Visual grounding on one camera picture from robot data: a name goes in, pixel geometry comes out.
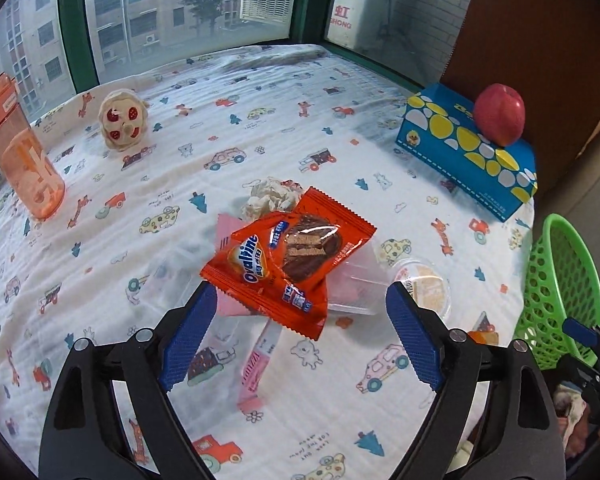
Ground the pink wafer wrapper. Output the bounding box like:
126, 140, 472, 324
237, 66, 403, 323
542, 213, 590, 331
214, 212, 261, 317

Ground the round plastic cup with lid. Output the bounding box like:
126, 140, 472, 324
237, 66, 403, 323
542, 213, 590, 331
391, 258, 451, 318

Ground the clear plastic tray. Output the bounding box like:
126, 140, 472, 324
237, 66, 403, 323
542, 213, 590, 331
326, 244, 390, 315

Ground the orange Ovaltine snack wrapper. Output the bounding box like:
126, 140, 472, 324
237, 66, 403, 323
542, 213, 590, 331
200, 188, 376, 340

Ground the green plastic trash basket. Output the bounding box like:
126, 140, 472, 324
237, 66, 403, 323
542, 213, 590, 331
515, 214, 600, 370

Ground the pink Franzzi stick wrapper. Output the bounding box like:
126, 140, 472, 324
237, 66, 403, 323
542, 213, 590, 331
237, 320, 282, 415

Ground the crumpled white tissue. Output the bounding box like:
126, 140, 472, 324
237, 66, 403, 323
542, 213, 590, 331
240, 178, 303, 222

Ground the cartoon print bed sheet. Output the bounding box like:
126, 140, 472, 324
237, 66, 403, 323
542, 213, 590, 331
0, 46, 534, 479

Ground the blue yellow dotted box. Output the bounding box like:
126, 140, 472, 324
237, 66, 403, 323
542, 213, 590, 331
396, 82, 538, 221

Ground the cream strawberry plush toy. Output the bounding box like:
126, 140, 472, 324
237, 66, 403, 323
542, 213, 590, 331
98, 89, 148, 152

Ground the orange water bottle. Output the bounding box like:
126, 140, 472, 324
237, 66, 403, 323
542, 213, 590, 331
0, 73, 66, 220

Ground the red apple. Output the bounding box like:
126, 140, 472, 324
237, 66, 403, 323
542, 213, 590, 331
474, 84, 526, 148

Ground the green window frame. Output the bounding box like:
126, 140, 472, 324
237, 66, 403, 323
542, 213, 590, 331
54, 0, 484, 97

